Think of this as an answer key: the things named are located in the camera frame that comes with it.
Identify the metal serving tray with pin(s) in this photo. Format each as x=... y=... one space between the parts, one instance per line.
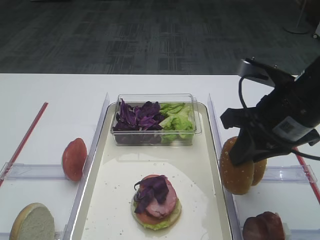
x=105 y=212

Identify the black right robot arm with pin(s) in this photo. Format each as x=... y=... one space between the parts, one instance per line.
x=305 y=86

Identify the red right guide rail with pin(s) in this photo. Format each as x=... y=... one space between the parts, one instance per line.
x=309 y=175

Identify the sliced ham stack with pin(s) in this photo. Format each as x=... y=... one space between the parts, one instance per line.
x=265 y=226

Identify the clear left upper pusher track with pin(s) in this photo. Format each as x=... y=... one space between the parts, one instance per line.
x=21 y=171

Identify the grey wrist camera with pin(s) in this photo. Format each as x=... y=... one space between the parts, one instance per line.
x=256 y=71

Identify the bun bottom with fillings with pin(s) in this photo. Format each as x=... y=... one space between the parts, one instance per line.
x=155 y=204

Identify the red guide rail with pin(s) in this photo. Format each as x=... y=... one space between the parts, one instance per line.
x=22 y=143
x=309 y=175

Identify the green lettuce leaves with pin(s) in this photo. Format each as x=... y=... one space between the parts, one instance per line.
x=177 y=118

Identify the clear left long rail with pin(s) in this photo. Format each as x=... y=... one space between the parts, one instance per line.
x=69 y=229

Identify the clear pusher track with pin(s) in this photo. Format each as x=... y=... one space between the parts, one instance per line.
x=286 y=174
x=59 y=235
x=300 y=234
x=21 y=171

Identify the white bun bottom slice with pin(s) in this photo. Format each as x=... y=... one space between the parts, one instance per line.
x=34 y=222

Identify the clear plastic salad box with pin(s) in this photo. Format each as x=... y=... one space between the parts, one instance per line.
x=153 y=138

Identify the sesame bun top rear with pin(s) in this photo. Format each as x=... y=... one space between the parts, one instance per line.
x=259 y=171

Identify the purple cabbage leaves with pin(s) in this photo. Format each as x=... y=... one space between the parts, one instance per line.
x=138 y=118

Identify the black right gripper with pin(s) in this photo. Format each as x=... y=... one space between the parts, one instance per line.
x=274 y=127

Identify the sesame bun top front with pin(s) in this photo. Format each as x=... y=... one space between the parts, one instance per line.
x=236 y=179

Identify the clear right lower pusher track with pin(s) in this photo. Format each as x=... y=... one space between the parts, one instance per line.
x=300 y=234

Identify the sesame bun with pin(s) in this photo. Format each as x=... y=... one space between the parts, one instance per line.
x=236 y=179
x=259 y=171

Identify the red left guide rail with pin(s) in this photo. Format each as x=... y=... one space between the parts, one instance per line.
x=22 y=143

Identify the clear right upper pusher track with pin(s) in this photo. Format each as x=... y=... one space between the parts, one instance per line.
x=286 y=174

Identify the clear left lower pusher track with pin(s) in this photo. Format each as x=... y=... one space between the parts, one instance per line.
x=59 y=235

